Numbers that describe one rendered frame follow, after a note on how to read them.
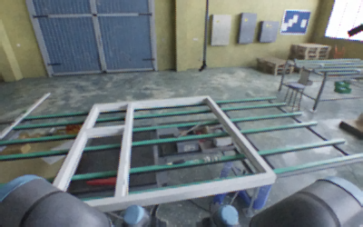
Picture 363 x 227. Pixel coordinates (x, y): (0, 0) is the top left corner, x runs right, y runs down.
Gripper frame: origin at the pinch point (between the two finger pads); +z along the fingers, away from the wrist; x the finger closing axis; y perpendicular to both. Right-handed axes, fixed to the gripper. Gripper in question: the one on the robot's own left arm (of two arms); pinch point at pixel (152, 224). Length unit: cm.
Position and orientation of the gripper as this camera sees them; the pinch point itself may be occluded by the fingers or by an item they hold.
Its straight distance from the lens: 131.8
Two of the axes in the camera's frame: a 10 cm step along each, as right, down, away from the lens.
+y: 1.1, -7.8, 6.2
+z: 1.7, 6.3, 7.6
